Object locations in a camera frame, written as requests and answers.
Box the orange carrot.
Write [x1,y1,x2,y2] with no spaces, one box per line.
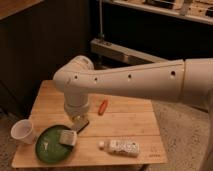
[98,100,108,115]

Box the background shelf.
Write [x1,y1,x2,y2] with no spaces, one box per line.
[103,0,213,26]

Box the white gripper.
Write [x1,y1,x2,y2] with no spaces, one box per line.
[64,103,89,122]

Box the grey sponge block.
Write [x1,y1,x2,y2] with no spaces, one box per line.
[59,130,77,146]

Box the wooden folding table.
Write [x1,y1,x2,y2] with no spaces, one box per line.
[11,79,168,169]

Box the green plate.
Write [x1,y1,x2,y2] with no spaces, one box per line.
[35,125,74,164]

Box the white plastic bottle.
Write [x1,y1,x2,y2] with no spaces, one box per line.
[98,139,140,157]

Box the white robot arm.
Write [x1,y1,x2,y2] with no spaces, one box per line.
[53,55,213,171]

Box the white paper cup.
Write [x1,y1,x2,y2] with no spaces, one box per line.
[10,119,36,144]

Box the dark rectangular block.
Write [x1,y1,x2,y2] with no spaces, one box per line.
[71,119,89,133]

